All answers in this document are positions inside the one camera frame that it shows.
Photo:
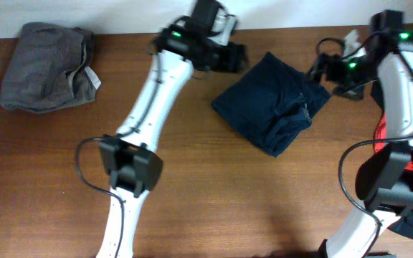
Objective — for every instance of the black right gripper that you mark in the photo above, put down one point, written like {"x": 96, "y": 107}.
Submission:
{"x": 333, "y": 62}

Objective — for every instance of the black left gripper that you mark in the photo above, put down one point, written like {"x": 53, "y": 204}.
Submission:
{"x": 233, "y": 59}

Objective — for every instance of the dark blue shorts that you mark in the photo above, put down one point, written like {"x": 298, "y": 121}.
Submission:
{"x": 271, "y": 104}

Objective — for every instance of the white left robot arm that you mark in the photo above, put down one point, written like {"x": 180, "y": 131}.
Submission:
{"x": 129, "y": 157}

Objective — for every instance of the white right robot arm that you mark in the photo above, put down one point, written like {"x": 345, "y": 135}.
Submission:
{"x": 384, "y": 183}

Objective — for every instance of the red mesh garment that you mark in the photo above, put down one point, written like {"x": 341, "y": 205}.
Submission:
{"x": 380, "y": 134}

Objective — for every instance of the folded grey shorts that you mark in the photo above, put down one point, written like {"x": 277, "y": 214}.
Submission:
{"x": 50, "y": 69}

